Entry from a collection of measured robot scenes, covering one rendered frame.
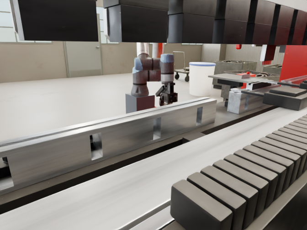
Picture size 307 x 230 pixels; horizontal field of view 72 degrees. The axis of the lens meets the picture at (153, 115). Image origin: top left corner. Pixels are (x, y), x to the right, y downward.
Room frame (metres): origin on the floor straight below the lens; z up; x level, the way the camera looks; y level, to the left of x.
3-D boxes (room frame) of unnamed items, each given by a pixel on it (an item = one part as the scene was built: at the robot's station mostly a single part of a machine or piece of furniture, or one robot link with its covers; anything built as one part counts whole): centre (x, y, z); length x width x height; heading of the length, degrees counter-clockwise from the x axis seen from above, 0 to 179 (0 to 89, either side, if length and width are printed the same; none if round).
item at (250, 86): (1.06, -0.53, 0.99); 0.20 x 0.03 x 0.03; 128
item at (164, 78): (1.21, -0.08, 0.99); 0.08 x 0.08 x 0.05
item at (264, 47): (1.08, -0.56, 1.13); 0.10 x 0.02 x 0.10; 128
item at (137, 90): (1.71, 0.11, 0.82); 0.15 x 0.15 x 0.10
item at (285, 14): (1.10, -0.58, 1.26); 0.15 x 0.09 x 0.17; 128
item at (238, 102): (1.05, -0.52, 0.92); 0.39 x 0.06 x 0.10; 128
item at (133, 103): (1.71, 0.11, 0.39); 0.18 x 0.18 x 0.78; 37
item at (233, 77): (1.20, -0.47, 1.00); 0.26 x 0.18 x 0.01; 38
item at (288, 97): (0.75, -0.40, 1.01); 0.26 x 0.12 x 0.05; 38
